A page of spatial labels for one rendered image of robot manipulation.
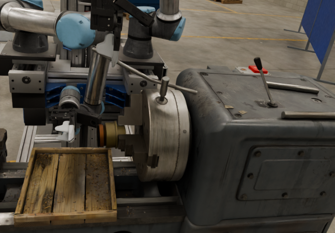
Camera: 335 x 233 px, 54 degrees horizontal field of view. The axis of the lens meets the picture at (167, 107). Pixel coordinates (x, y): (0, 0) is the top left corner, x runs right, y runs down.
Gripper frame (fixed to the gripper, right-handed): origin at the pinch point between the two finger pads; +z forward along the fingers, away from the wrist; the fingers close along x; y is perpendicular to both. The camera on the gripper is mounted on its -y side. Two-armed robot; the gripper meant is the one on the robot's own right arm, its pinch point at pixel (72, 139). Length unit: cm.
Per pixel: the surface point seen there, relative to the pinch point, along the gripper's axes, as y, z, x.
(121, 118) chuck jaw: -15.5, -4.1, 5.2
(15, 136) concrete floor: 56, -172, -105
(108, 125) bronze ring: -11.4, -2.2, 3.6
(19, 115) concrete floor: 59, -208, -105
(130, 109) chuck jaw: -18.7, -5.7, 7.9
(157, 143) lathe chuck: -25.0, 11.4, 5.6
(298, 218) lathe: -78, 18, -23
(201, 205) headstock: -39.8, 18.3, -13.4
